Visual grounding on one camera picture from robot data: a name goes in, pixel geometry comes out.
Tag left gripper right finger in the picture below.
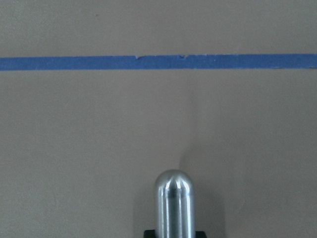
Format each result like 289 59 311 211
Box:
195 231 207 238

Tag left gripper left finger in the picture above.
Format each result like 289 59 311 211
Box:
144 230 156 238

